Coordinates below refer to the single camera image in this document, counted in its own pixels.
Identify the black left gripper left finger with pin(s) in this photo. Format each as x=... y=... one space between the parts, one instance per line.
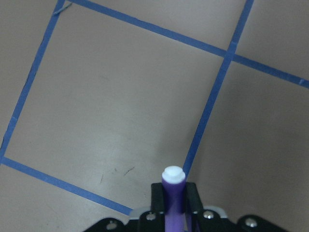
x=157 y=198

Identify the purple highlighter pen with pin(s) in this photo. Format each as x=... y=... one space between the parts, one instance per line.
x=173 y=182

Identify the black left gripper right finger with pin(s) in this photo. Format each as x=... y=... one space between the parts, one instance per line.
x=193 y=203

